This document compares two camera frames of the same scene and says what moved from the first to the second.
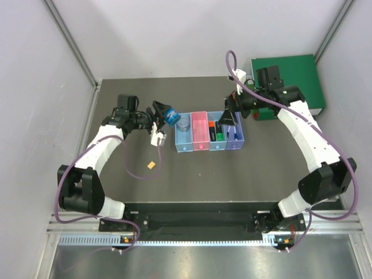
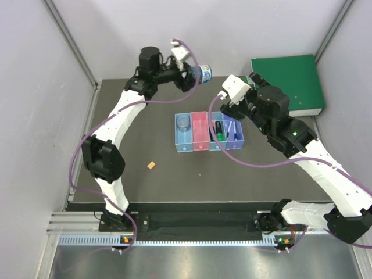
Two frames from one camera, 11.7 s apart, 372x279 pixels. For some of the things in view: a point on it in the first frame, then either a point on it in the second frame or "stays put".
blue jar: x=171 y=116 to x=204 y=74
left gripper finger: x=161 y=122 to x=186 y=86
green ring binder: x=299 y=70 stays put
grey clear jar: x=183 y=124 stays put
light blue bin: x=217 y=146 stays put
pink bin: x=200 y=131 stays put
